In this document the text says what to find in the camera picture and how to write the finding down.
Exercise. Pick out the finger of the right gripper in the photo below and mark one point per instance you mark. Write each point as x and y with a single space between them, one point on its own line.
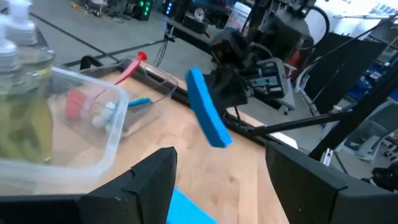
230 90

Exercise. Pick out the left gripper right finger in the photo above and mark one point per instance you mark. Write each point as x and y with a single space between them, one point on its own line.
311 199

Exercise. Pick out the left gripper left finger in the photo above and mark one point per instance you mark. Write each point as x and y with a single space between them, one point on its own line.
130 199

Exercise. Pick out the blue rectangular sponge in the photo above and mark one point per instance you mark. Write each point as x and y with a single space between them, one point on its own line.
205 109
186 208

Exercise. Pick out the blue dish brush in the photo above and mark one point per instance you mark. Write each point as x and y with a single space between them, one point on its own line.
140 102

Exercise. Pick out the yellow-green dish brush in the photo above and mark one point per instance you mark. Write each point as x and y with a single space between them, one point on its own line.
136 98

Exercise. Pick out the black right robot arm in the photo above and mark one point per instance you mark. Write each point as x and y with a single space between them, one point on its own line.
280 28

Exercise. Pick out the white board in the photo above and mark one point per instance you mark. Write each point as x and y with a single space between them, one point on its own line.
284 139

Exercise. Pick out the white plastic bucket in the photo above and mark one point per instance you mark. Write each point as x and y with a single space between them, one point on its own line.
237 15

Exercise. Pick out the deep clear plastic bin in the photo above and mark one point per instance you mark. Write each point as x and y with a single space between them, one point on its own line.
109 130

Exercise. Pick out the shallow clear plastic tray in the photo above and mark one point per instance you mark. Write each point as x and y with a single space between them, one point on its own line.
146 115

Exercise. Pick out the grey office chair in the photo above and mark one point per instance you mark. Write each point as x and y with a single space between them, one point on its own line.
370 133

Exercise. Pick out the black table frame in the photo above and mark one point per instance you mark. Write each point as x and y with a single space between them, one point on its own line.
357 115

